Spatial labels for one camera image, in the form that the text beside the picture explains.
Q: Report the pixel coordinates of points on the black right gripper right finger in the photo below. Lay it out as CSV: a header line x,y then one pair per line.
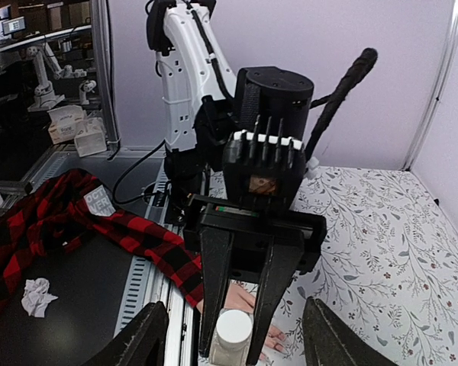
x,y
329,341

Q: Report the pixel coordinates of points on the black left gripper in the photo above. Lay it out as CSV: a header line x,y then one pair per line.
x,y
247,245

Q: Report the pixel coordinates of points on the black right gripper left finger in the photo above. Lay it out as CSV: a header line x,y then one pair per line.
x,y
141,342

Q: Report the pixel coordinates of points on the clear nail polish bottle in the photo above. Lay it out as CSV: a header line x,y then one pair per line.
x,y
222,356

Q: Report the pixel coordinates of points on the red black plaid sleeve forearm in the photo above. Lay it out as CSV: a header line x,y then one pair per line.
x,y
56,219

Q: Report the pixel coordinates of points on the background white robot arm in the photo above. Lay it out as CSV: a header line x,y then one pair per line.
x,y
45,98

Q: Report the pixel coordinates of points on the second background robot arm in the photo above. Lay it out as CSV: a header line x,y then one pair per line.
x,y
86,87

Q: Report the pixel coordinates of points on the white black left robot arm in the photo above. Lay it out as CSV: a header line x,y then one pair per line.
x,y
206,101

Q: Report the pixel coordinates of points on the person's left hand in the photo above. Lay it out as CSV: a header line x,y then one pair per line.
x,y
238,298

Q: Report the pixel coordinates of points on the crumpled white tissue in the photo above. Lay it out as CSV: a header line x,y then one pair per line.
x,y
36,297

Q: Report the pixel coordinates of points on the white plastic container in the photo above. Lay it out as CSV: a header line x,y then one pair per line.
x,y
90,137

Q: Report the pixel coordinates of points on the tissue box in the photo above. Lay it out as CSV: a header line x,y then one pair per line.
x,y
64,122

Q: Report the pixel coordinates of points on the aluminium front frame rail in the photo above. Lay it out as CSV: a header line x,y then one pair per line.
x,y
146,284

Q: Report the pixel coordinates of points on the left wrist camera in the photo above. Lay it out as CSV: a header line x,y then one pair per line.
x,y
263,170

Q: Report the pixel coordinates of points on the aluminium corner post left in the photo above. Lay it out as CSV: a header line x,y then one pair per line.
x,y
437,91

